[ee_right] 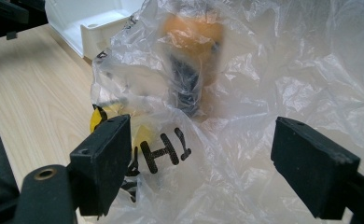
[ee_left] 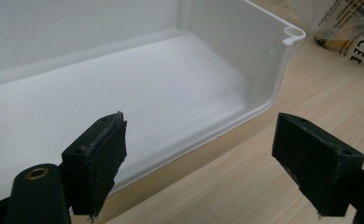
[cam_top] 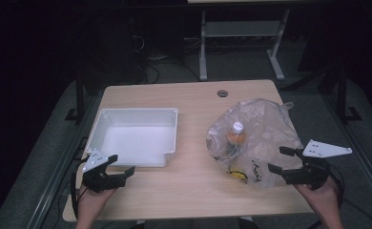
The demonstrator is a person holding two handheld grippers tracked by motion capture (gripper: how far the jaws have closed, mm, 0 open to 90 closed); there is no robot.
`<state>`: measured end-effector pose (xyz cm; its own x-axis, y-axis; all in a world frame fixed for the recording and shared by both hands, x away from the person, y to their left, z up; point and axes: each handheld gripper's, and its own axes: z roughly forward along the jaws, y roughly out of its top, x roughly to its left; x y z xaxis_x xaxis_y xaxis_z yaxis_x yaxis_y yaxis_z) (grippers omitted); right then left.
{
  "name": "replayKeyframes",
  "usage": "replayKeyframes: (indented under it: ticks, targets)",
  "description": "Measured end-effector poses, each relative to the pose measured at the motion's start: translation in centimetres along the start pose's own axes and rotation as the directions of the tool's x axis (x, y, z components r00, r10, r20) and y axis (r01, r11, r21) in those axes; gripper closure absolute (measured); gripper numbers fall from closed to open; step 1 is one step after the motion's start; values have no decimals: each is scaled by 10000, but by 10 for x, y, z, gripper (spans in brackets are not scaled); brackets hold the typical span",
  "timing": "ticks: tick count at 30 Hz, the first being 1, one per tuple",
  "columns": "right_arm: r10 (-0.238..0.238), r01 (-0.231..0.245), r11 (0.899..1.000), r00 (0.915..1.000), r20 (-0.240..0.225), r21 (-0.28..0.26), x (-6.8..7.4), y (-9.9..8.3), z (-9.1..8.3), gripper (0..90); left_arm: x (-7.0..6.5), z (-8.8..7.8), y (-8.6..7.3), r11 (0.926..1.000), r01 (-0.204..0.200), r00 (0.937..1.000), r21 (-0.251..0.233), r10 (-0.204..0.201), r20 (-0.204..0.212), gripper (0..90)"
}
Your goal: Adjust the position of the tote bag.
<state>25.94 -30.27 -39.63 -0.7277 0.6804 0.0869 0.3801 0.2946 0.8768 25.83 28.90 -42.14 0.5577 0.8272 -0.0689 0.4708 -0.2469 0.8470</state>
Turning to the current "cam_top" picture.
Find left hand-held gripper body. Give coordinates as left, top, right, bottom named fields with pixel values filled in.
left=81, top=150, right=127, bottom=193

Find right hand-held gripper cable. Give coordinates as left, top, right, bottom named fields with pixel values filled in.
left=307, top=171, right=372, bottom=229

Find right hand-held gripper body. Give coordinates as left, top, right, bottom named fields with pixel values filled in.
left=283, top=138, right=354, bottom=192

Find white metal desk frame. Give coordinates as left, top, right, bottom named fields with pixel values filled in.
left=187, top=0, right=292, bottom=82

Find white plastic tray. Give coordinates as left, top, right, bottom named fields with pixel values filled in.
left=85, top=107, right=179, bottom=169

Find person's left hand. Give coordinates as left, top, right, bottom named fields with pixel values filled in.
left=75, top=185, right=118, bottom=221

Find black floor cables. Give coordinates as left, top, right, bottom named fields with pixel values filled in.
left=128, top=30, right=201, bottom=84

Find clear plastic bag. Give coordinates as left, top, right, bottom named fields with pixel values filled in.
left=205, top=97, right=304, bottom=190

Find black metal stand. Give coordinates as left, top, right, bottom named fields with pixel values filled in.
left=64, top=68, right=87, bottom=125
left=336, top=65, right=363, bottom=124

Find left hand-held gripper cable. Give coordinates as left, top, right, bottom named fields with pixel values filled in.
left=69, top=155, right=91, bottom=221

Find hand-held gripper cable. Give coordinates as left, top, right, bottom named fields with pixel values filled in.
left=69, top=155, right=91, bottom=221
left=307, top=171, right=372, bottom=229

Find aluminium floor rail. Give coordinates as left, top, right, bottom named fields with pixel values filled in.
left=320, top=93, right=372, bottom=207
left=24, top=94, right=100, bottom=229

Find person's right hand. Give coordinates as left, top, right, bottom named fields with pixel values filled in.
left=293, top=176, right=343, bottom=221

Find orange drink bottle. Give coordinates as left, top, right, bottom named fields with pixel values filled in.
left=225, top=121, right=248, bottom=160

